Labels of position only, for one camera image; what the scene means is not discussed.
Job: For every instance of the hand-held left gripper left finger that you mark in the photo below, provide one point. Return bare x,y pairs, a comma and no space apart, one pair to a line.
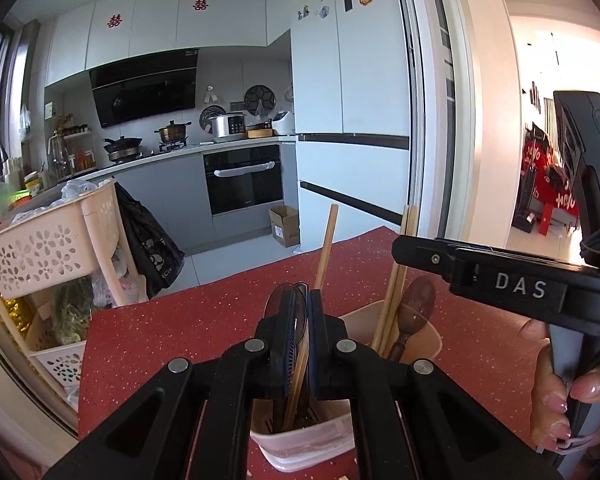
280,355

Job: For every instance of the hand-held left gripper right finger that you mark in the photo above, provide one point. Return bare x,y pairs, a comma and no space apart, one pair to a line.
320,355

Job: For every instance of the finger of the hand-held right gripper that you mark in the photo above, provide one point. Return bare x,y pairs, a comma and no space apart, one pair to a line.
420,255

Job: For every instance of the dark translucent plastic spoon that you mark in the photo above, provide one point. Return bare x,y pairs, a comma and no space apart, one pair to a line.
280,297
420,305

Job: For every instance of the white plastic utensil holder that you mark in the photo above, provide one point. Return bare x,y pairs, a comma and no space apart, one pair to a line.
305,447

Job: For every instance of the person's right hand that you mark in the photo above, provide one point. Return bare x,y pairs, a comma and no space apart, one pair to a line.
547,410

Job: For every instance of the cardboard box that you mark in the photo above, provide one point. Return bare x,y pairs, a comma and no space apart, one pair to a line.
284,227

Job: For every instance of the black plastic bag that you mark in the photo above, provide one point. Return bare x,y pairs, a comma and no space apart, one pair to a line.
147,250

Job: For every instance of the black built-in oven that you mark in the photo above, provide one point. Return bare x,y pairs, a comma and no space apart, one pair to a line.
242,180

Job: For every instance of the white refrigerator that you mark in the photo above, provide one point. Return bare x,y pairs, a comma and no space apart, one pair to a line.
360,85

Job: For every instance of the white rice cooker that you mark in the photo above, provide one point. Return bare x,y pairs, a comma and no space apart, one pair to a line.
284,122

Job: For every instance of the grey lower kitchen cabinets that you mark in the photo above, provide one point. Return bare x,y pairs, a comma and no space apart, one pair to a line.
175,195

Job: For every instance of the green vegetables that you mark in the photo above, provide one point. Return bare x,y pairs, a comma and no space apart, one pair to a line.
72,310

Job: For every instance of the round dark steamer rack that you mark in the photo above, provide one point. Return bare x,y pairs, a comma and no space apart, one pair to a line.
259,99
211,112

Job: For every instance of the silver electric pressure cooker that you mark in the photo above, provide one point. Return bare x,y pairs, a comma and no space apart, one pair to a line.
227,126

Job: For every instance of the steel pot with lid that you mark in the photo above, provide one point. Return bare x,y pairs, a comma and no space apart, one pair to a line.
172,132

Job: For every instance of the beige plastic storage cart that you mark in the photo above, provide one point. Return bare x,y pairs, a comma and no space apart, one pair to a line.
45,250

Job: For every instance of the white plastic bag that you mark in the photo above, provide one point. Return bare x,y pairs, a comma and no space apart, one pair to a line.
77,192

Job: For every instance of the black wok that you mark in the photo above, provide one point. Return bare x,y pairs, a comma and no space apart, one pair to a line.
122,147

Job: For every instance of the round grey fridge magnet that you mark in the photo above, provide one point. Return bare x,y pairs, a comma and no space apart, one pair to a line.
324,11

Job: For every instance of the gold foil package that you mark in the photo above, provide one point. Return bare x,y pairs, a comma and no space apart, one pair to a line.
15,317

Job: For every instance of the small figure fridge magnet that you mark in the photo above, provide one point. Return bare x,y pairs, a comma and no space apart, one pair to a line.
303,12

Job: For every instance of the white spice rack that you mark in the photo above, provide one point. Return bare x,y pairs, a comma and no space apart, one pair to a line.
72,152

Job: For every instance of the black range hood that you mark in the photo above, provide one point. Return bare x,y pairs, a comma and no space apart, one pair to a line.
145,87

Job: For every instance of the red paper cabinet decoration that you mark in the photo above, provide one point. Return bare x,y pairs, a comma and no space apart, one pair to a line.
114,21
199,5

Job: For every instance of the hanging clear plastic bag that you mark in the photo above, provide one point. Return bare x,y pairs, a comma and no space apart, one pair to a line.
24,120

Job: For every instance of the white upper cabinets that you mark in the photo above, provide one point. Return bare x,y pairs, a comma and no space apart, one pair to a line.
155,30

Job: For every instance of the white sliding door frame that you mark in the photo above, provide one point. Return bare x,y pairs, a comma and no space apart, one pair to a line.
440,100

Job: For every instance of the white wall hook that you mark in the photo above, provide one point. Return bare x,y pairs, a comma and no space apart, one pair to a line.
210,95

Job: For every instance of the white wall switch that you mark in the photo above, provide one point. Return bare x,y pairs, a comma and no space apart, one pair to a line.
48,110

